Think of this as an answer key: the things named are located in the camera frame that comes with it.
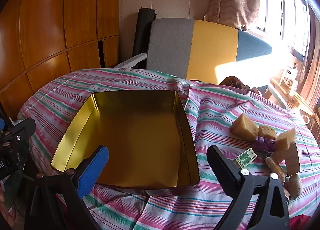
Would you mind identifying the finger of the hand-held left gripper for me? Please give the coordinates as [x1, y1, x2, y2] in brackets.
[0, 117, 37, 149]

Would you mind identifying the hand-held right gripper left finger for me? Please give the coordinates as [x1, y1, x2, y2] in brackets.
[25, 145, 110, 230]

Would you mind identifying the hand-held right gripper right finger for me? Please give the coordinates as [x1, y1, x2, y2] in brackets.
[207, 145, 290, 230]

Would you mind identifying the small green white box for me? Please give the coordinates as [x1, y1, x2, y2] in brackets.
[232, 148, 257, 169]

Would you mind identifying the large yellow sponge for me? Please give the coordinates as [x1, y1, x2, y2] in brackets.
[231, 113, 259, 142]

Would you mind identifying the purple cloth item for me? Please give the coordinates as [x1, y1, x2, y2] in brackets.
[252, 136, 277, 152]

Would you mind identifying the cracker snack packet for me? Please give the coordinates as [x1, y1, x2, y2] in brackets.
[264, 157, 287, 185]

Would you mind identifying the small yellow sponge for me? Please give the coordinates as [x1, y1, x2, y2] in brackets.
[258, 125, 277, 140]

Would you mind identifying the gold metal tin box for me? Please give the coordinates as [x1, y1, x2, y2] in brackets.
[50, 90, 201, 197]

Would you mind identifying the beige and white carton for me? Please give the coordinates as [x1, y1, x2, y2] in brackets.
[271, 142, 301, 177]

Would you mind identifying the wedge-shaped yellow sponge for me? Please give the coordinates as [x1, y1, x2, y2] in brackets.
[275, 127, 297, 149]

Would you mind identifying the white plastic bag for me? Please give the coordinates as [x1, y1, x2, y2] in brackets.
[287, 174, 303, 200]

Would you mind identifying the pink green striped cloth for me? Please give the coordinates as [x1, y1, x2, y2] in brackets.
[17, 68, 320, 230]

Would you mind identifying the brown cloth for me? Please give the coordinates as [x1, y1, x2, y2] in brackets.
[219, 76, 262, 94]

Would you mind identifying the red blanket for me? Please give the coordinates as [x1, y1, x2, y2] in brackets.
[289, 214, 313, 230]

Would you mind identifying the wooden side table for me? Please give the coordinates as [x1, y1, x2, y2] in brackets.
[270, 76, 315, 118]

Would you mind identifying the white appliance box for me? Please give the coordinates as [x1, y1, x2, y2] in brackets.
[279, 66, 299, 89]

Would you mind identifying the wooden wardrobe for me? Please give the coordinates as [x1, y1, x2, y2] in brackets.
[0, 0, 123, 120]

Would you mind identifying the white foam piece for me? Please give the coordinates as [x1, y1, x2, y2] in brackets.
[114, 53, 148, 69]

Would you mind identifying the grey yellow blue upholstered headboard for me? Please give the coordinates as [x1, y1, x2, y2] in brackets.
[146, 18, 273, 84]

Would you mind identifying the beige striped curtain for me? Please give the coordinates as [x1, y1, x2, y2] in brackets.
[297, 5, 320, 106]

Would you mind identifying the black rolled mat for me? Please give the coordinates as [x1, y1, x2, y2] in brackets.
[132, 8, 157, 69]

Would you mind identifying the pink patterned curtain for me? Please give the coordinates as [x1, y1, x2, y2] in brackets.
[207, 0, 260, 32]

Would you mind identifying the window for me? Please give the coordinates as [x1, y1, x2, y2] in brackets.
[255, 0, 313, 58]

